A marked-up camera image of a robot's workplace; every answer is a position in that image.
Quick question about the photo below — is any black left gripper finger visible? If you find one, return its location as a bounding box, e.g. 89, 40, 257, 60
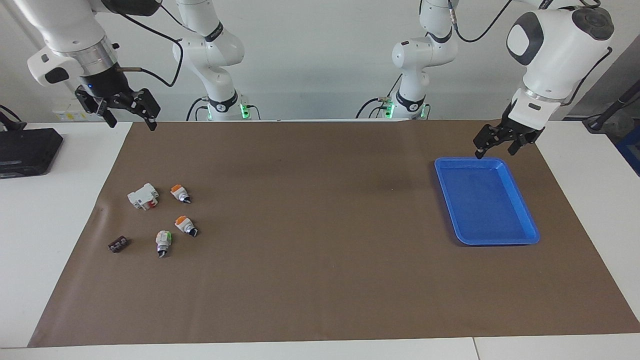
473, 124, 507, 160
507, 131, 538, 156

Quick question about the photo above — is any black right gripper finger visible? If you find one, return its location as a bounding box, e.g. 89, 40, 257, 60
75, 86, 118, 128
119, 89, 161, 132

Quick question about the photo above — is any orange white rotary switch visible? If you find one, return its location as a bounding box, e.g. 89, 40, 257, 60
170, 184, 192, 205
174, 215, 199, 238

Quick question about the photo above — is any blue plastic tray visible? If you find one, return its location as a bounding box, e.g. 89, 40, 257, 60
434, 156, 541, 246

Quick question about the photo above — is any black tripod stand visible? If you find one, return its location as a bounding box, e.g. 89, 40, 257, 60
582, 80, 640, 134

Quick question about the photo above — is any black electronics box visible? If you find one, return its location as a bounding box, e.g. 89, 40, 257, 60
0, 128, 64, 179

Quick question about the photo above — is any white circuit breaker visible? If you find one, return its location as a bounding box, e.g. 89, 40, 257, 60
127, 183, 160, 211

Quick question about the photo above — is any blue crate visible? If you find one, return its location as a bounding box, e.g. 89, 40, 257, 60
616, 137, 640, 177

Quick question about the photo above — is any brown table mat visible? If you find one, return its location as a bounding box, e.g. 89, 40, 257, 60
27, 119, 640, 348

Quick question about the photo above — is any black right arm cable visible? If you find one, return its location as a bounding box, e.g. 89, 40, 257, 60
116, 10, 185, 88

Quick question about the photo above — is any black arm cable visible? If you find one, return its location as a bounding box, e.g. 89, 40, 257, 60
447, 0, 614, 107
116, 10, 185, 88

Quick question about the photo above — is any white wall socket box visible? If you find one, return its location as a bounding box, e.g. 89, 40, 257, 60
52, 97, 103, 122

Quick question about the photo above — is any black right base cable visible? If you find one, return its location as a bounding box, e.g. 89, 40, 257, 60
186, 96, 211, 122

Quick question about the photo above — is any black base cable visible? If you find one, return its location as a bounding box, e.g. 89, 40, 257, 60
186, 96, 211, 122
356, 74, 404, 120

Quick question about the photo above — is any black cable by electronics box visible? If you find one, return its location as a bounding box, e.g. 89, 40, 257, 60
0, 104, 27, 132

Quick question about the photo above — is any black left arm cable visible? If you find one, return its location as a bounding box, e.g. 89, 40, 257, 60
447, 0, 614, 107

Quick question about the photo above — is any black left base cable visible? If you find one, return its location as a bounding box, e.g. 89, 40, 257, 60
356, 74, 404, 120

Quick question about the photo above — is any green white rotary switch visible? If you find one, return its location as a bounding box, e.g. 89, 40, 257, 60
155, 230, 173, 259

